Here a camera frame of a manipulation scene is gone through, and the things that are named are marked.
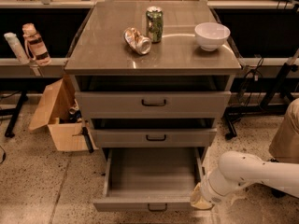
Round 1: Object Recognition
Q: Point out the grey drawer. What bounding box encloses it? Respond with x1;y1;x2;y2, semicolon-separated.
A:
93;147;201;212
75;76;232;119
92;119;217;147

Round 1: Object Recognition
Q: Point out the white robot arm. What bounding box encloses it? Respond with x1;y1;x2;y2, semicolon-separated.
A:
190;151;299;210

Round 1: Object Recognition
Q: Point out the black table leg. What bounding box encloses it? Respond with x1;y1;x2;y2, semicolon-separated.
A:
5;91;28;138

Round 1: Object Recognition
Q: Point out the white bowl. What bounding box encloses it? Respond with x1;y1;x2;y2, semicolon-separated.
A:
194;22;231;51

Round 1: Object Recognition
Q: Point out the cardboard box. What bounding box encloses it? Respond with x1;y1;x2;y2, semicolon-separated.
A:
29;75;97;152

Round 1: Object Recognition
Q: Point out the crushed silver can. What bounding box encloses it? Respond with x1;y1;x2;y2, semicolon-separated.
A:
123;27;151;55

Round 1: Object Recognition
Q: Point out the grey drawer cabinet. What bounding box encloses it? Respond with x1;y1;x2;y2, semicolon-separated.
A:
64;0;242;161

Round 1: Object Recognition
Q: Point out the green soda can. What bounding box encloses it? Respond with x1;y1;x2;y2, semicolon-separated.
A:
146;7;164;43

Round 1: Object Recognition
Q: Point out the grey bottom drawer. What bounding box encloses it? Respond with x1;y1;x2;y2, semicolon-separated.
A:
93;147;201;212

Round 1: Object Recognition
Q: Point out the grey top drawer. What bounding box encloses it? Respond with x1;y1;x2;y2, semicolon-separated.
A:
75;76;232;119

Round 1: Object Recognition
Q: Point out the tan trouser leg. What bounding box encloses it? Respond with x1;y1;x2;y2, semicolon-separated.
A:
269;99;299;163

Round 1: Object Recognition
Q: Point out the black stand base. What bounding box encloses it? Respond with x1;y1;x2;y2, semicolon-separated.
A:
223;49;299;140

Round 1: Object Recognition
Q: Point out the pink striped bottle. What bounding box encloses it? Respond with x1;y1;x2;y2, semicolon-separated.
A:
22;23;51;66

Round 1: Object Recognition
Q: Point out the black tool beside box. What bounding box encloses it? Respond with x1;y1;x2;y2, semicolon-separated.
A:
81;119;94;153

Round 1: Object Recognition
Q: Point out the grey middle drawer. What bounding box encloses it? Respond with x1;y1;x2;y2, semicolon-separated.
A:
92;119;217;147

